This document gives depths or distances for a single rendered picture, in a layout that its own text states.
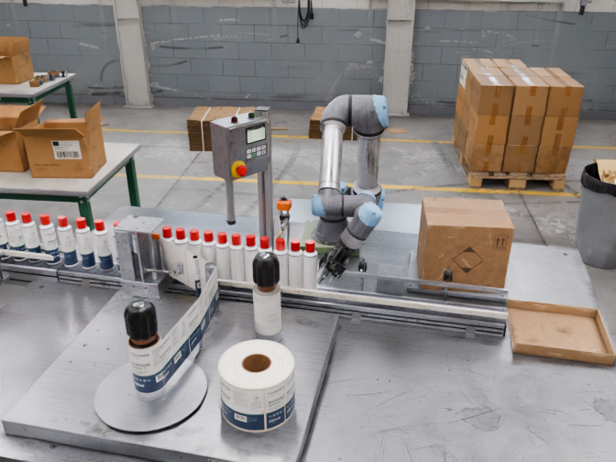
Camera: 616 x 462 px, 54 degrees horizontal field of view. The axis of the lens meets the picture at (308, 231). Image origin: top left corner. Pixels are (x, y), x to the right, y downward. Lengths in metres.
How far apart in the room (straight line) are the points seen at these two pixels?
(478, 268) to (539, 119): 3.29
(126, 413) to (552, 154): 4.48
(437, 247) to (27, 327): 1.45
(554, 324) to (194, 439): 1.27
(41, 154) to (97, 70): 4.64
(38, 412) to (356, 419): 0.86
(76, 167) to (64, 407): 2.01
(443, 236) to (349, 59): 5.42
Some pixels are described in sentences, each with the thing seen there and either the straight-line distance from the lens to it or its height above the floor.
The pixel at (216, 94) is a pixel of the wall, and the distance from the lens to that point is 7.78.
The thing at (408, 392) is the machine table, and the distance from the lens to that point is 1.85.
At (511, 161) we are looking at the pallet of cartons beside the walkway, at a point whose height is 0.24.
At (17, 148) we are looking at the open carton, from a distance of 3.80.
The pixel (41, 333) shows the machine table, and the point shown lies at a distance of 2.24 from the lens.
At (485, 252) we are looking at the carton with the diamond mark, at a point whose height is 1.02.
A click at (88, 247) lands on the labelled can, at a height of 0.97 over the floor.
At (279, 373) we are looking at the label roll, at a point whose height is 1.02.
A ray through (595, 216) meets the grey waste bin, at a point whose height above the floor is 0.36.
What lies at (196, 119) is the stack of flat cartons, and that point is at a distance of 6.22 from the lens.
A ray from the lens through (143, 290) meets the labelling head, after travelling 2.20.
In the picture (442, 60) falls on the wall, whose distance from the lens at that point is 7.47.
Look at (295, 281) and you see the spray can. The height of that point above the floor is 0.94.
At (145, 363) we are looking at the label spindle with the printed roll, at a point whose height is 1.02.
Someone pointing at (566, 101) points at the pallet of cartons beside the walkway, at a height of 0.77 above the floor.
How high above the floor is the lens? 2.05
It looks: 27 degrees down
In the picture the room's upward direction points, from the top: straight up
